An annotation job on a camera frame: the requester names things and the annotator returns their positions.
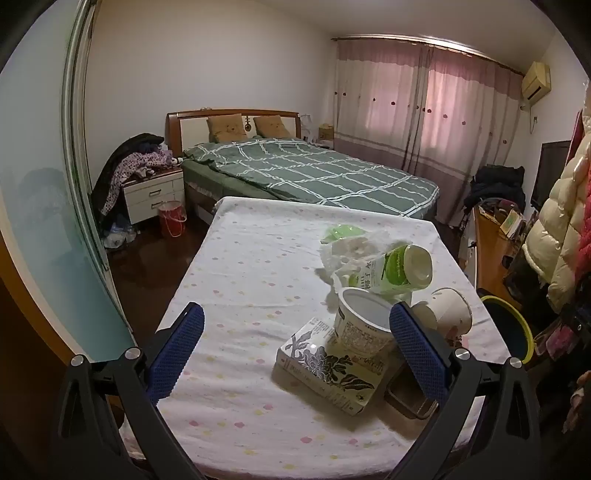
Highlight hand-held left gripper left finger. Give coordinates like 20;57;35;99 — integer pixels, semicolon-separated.
55;302;206;480

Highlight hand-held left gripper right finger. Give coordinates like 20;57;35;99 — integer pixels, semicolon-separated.
389;302;542;480

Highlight brown plastic tray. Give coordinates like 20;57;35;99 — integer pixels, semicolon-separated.
383;355;439;421

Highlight white paper cup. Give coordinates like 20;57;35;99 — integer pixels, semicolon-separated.
411;287;474;342

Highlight white printed plastic tub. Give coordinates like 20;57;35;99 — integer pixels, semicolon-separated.
333;287;398;358

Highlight green and white plastic bottle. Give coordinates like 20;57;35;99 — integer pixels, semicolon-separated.
347;244;435;296

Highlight yellow rimmed dark trash bin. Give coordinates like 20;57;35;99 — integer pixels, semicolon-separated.
480;295;536;365

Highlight white floral printed box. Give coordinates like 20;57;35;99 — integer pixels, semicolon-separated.
276;318;393;416

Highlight white plastic bag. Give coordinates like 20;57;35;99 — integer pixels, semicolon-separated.
316;229;409;315

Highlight green wet wipes pack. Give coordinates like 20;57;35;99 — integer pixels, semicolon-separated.
322;223;366;245

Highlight wooden desk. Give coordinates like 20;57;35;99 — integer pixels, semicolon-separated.
466;203;527;301

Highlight crumpled plastic bags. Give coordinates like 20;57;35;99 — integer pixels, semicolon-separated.
102;222;137;250

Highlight red bucket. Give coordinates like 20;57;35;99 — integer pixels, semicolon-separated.
158;200;188;238

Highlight pink floral garment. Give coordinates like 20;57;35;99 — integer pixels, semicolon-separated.
531;318;591;370

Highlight green booklet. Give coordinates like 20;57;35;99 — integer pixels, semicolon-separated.
499;210;522;238

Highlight white nightstand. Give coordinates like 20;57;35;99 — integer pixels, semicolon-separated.
121;167;185;225

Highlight dark clothes pile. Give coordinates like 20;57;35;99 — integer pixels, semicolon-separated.
464;165;527;217

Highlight frosted glass sliding door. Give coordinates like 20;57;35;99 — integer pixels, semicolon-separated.
0;0;137;370

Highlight cream puffer jacket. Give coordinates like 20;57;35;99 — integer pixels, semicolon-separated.
522;138;591;315

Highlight pile of clothes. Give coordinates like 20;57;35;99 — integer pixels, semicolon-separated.
91;133;183;217

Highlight green checked quilt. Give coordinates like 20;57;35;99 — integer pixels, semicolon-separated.
181;138;440;219

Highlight black television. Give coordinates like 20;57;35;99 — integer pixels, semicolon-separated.
531;141;572;210

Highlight wooden bed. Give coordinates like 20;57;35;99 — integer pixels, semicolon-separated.
165;109;440;220

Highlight brown pillow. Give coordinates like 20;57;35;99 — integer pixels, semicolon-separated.
206;114;247;142
253;115;291;138

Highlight pink curtain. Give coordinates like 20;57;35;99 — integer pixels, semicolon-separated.
331;36;529;227

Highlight red dotted garment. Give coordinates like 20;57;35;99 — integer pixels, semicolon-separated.
573;108;591;153

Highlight beige air conditioner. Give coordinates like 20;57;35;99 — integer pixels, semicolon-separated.
521;61;552;100

